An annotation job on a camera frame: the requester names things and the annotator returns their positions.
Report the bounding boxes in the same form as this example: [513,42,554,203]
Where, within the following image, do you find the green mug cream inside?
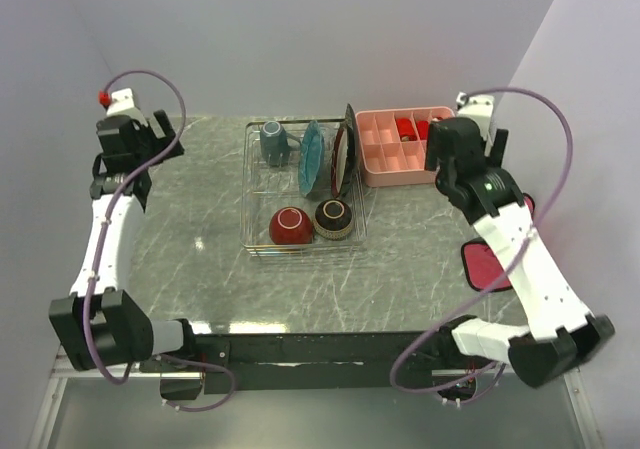
[259,121,301,167]

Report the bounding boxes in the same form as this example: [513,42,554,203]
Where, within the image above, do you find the red rimmed cream plate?
[331,122,348,198]

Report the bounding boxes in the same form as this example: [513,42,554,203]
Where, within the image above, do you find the dark brown patterned bowl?
[313,199,353,240]

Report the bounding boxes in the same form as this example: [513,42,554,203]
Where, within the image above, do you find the wire dish rack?
[240,117,369,261]

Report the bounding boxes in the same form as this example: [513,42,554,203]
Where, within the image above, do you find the cream bowl brown stripes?
[269,206,314,245]

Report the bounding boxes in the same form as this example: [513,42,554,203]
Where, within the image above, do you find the teal scalloped plate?
[298,120,325,196]

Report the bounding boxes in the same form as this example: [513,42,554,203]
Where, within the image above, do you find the black floral square plate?
[341,104,360,196]

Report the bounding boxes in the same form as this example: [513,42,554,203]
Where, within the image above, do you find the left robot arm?
[49,110,200,371]

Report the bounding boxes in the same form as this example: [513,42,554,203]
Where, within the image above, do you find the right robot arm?
[425,117,615,388]

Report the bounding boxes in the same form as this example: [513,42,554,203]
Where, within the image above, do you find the pink compartment tray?
[356,106,454,188]

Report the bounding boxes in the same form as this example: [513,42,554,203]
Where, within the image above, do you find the pink cloth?
[460,192,535,298]

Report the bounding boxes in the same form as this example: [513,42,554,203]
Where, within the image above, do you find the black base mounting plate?
[170,331,490,391]

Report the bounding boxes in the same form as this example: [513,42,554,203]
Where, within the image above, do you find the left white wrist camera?
[98,88,148,127]

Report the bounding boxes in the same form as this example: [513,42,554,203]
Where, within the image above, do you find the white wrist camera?
[98,88,148,127]
[456,92,495,141]

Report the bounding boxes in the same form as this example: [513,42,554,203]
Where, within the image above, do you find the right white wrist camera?
[456,92,495,141]

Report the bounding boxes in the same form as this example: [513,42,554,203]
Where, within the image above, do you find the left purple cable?
[84,69,237,414]

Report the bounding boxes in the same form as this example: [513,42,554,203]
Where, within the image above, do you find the purple cable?
[84,69,237,414]
[389,87,574,405]

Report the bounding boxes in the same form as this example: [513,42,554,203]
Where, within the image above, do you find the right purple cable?
[389,87,574,405]

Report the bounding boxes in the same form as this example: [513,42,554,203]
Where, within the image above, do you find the aluminium rail frame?
[30,355,603,448]

